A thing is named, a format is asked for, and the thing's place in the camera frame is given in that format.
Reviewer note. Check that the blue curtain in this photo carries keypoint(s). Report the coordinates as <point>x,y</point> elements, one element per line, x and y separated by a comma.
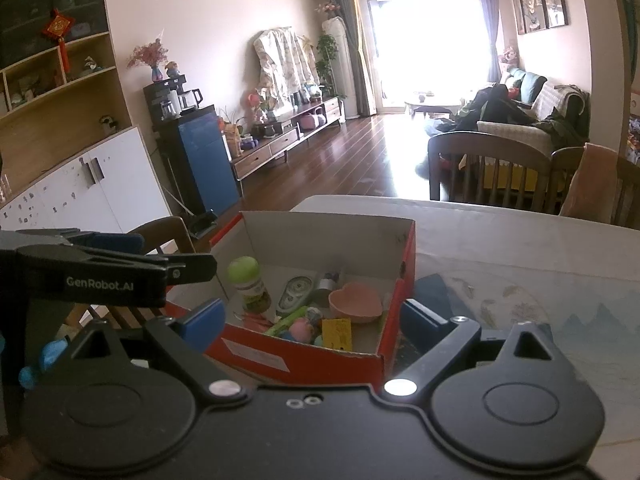
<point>487,25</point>

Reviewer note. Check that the grey curtain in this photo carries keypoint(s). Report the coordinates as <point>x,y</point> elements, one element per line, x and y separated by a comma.
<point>355,50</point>

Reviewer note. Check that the blue leaf placemat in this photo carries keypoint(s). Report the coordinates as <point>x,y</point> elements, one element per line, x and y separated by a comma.
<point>450,300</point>

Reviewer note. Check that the red knot ornament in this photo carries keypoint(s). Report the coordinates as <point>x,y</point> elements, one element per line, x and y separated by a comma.
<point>59,27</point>

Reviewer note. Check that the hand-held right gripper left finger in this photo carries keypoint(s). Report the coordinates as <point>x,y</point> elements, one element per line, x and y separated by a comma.
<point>200,322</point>

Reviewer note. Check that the pink artificial flowers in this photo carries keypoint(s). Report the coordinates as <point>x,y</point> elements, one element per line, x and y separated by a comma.
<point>327,7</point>

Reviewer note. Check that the bright balcony window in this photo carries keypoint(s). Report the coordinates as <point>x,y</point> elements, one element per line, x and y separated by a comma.
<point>430,45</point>

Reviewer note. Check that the pink heart-shaped bowl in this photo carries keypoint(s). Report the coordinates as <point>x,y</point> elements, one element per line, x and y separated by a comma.
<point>355,305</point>

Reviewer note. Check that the wooden dining chair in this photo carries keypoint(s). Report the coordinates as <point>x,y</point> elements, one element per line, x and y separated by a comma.
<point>165,232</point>
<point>480,147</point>
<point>630,190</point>

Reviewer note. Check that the white bottle grey cap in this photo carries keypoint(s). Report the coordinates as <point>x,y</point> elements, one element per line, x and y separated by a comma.
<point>325,287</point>

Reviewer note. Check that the pink towel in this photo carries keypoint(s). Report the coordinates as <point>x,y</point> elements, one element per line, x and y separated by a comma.
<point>592,180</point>

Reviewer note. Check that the small yellow box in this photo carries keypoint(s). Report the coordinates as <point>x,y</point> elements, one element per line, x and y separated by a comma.
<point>337,332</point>

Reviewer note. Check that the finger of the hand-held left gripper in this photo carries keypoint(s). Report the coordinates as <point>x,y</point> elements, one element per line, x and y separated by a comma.
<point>192,269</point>
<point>117,245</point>

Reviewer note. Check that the green-lid glass jar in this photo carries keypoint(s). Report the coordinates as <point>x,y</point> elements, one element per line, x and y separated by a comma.
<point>245,270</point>

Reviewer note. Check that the pink round bag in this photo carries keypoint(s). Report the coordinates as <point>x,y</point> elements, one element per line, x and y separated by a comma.
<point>311,121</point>

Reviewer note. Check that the green marker pen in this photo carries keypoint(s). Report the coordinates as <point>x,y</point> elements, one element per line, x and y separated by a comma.
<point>285,322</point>

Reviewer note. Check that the small doll figurine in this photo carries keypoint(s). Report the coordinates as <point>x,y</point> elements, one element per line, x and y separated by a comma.
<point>172,69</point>

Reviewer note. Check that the wooden white shelf cabinet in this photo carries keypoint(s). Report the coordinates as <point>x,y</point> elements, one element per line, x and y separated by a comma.
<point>100,185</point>

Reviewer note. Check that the printed mountain table mat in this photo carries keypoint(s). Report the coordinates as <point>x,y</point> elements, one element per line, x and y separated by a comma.
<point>550,310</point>

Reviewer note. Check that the person's left hand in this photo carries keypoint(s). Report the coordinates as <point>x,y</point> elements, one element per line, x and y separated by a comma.
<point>47,357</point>

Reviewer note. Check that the yellow paper bag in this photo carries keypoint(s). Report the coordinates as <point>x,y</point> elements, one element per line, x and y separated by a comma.
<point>231,137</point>

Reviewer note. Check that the plush toy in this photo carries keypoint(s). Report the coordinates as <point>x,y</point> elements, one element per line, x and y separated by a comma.
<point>510,56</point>

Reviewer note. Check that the sofa with light cover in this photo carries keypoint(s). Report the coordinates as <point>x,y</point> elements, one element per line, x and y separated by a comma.
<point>550,105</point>

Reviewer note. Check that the pink binder clip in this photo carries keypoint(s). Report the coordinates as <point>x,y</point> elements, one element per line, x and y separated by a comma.
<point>255,320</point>

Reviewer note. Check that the pink flowers in vase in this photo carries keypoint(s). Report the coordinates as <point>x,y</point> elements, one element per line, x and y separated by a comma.
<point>147,55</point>

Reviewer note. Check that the floral cloth covered television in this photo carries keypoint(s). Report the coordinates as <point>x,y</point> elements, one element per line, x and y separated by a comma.
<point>285,65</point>

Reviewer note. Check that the black coffee machine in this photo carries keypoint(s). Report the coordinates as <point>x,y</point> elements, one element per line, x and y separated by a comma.
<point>162,97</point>

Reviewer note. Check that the low coffee table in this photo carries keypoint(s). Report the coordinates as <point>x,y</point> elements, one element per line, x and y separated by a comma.
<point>430,105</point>

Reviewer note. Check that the red cardboard box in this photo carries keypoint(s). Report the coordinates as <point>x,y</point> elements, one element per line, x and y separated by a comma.
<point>300,360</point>

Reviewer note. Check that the pink toy figure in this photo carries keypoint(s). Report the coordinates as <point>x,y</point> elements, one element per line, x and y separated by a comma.
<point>301,330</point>

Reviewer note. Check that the blue black water dispenser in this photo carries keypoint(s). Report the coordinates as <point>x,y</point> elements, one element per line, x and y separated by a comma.
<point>205,160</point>

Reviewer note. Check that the colourful bedding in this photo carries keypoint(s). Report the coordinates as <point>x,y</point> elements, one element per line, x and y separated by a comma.
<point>634,140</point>

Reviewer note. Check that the white correction tape dispenser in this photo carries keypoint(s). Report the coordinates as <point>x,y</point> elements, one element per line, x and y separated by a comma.
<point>295,292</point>

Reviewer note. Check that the glass kettle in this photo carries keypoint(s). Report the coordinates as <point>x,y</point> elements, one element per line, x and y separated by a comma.
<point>190,99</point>

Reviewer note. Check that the green potted plant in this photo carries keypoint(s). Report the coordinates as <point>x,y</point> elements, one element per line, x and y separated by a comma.
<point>327,57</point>

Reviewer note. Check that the wooden television cabinet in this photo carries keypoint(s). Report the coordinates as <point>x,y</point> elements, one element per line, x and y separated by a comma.
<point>280,147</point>

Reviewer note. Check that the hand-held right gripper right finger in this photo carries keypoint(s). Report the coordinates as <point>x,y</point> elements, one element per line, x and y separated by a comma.
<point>422,325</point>

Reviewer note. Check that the white standing air conditioner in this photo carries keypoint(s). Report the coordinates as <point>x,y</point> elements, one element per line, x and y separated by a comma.
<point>340,70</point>

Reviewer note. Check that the orange artificial flowers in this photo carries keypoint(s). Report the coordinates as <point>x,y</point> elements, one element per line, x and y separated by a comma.
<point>257,102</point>

